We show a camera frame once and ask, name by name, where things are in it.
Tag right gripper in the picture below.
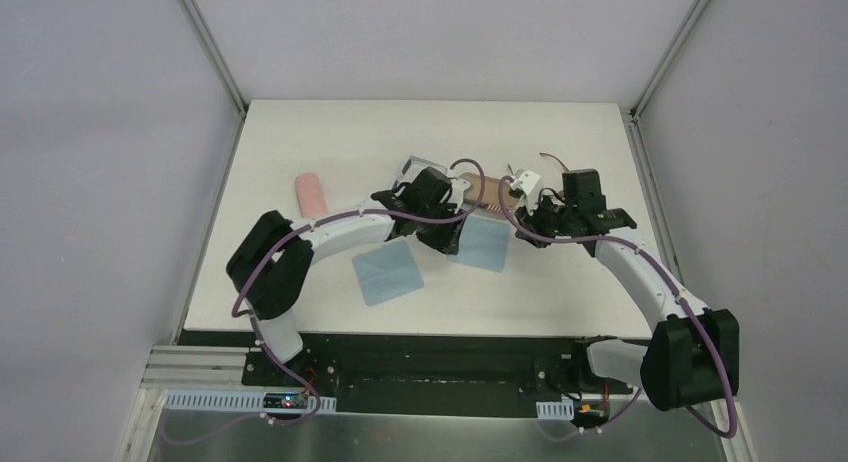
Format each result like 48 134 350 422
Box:
515 191 577 248

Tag blue cleaning cloth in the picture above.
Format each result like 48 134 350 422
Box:
448 216 511 273
352 241 424 307

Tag white frame sunglasses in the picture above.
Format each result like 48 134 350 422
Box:
391 155 449 189

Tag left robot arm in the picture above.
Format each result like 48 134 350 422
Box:
225 167 471 387

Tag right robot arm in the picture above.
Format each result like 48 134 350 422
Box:
500 169 740 411

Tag pink glasses case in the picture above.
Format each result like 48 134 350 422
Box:
294 173 329 218

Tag brown frame sunglasses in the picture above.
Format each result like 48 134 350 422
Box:
539 152 570 173

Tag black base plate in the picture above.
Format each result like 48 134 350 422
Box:
241 333 633 418

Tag right white cable duct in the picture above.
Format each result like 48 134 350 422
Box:
535 398 575 421

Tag white cable duct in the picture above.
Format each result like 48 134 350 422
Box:
164 389 337 415
535 398 575 421

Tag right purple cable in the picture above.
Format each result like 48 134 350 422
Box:
498 175 739 442

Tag left white cable duct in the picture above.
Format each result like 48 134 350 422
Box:
164 389 337 415

